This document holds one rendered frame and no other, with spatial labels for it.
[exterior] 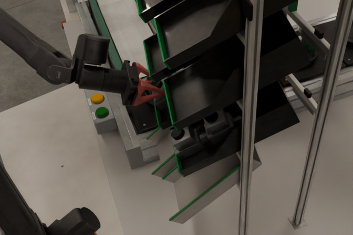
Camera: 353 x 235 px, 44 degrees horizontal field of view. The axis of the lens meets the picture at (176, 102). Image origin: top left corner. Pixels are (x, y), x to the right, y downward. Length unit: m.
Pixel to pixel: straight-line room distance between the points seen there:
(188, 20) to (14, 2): 3.41
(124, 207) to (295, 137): 0.60
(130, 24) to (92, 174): 0.73
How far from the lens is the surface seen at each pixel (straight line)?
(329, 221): 1.33
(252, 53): 0.72
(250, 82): 0.76
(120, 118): 1.44
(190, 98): 0.89
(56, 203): 1.42
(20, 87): 3.21
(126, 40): 1.81
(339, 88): 1.60
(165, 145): 1.27
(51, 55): 1.02
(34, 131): 1.64
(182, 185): 1.19
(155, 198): 1.35
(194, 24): 0.79
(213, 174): 1.10
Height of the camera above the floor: 2.00
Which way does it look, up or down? 46 degrees down
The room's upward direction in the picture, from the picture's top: 7 degrees counter-clockwise
